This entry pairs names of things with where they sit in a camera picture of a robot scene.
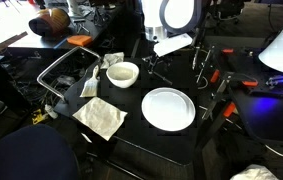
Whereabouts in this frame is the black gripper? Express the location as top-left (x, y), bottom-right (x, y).
top-left (147, 49), bottom-right (170, 76)

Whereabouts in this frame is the white cable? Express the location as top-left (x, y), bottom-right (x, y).
top-left (264, 143), bottom-right (283, 158)

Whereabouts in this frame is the white crumpled cloth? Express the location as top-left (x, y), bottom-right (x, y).
top-left (230, 163), bottom-right (279, 180)

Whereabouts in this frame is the black orange bar clamp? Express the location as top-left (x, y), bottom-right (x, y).
top-left (200, 71), bottom-right (238, 121)
top-left (194, 45), bottom-right (221, 89)
top-left (225, 71), bottom-right (260, 89)
top-left (220, 48), bottom-right (235, 55)

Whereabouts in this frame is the white top desk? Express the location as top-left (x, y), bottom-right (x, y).
top-left (0, 0), bottom-right (129, 51)

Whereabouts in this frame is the white plug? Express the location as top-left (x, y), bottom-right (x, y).
top-left (44, 104), bottom-right (59, 120)

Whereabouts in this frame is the small crumpled beige cloth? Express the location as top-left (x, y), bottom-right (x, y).
top-left (99, 51), bottom-right (125, 70)

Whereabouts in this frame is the yellow plug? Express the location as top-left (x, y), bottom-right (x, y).
top-left (30, 109), bottom-right (49, 125)

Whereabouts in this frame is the thin metal rod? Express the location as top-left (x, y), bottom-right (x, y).
top-left (153, 70), bottom-right (174, 86)

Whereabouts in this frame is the white bowl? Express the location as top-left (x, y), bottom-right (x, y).
top-left (105, 61), bottom-right (140, 89)

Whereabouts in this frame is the grey power adapter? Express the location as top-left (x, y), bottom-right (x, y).
top-left (57, 74), bottom-right (77, 86)

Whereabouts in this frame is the silver metal table handle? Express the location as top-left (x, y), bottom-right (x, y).
top-left (36, 45), bottom-right (102, 104)

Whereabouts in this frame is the black perforated breadboard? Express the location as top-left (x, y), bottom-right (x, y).
top-left (234, 49), bottom-right (283, 145)

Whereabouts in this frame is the wooden handle paintbrush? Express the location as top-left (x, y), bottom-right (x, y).
top-left (79, 64), bottom-right (101, 99)

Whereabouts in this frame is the blue mesh office chair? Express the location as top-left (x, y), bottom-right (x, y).
top-left (0, 124), bottom-right (79, 180)

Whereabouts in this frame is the wooden plank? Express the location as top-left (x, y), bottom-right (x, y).
top-left (0, 31), bottom-right (29, 63)

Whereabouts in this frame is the white round plate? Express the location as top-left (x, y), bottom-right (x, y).
top-left (141, 87), bottom-right (197, 133)

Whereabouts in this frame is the orange foam block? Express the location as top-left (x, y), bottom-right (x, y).
top-left (66, 34), bottom-right (94, 48)

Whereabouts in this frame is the white wrist mount plate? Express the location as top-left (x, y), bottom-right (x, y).
top-left (153, 32), bottom-right (194, 58)

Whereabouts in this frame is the large flat beige cloth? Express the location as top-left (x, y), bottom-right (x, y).
top-left (71, 96), bottom-right (129, 142)

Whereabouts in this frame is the black office chair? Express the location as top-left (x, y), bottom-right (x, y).
top-left (210, 0), bottom-right (246, 25)

